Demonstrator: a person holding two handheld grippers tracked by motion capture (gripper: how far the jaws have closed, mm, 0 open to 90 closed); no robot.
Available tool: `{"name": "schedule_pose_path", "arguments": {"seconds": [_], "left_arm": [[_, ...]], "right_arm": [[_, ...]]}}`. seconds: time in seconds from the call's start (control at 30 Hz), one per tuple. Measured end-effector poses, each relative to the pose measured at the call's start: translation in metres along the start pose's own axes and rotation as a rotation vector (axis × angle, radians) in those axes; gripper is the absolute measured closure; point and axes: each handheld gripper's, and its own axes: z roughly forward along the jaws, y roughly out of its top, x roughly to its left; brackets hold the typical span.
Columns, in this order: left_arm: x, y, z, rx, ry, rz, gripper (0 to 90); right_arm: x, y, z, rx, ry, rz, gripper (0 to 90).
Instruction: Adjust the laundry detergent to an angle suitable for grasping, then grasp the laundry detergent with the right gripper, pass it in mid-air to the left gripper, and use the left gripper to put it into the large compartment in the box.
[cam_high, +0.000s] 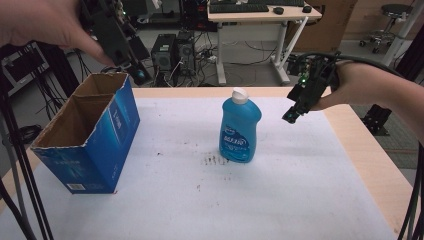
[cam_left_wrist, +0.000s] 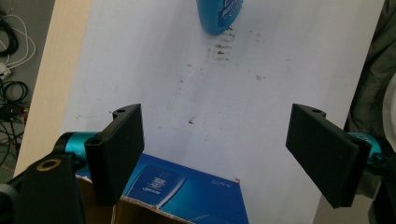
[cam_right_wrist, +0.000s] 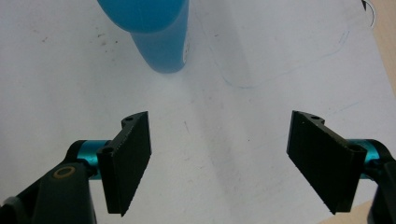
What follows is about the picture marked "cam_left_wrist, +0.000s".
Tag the blue cardboard box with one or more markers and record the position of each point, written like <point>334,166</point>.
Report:
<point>193,193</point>

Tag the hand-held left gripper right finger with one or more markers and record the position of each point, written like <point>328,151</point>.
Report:
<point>323,155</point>

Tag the white paper sheet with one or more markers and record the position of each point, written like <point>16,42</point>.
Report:
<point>202,81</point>

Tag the blue plastic bottle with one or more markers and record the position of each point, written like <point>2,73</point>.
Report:
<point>218,15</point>

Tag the white plug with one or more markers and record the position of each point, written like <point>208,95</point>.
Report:
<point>3,71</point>

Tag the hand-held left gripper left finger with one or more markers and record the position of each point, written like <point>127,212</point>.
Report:
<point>113,155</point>

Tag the dark green cloth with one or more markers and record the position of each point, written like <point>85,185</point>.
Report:
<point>370,62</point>

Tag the white round object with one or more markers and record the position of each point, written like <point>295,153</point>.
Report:
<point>390,105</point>

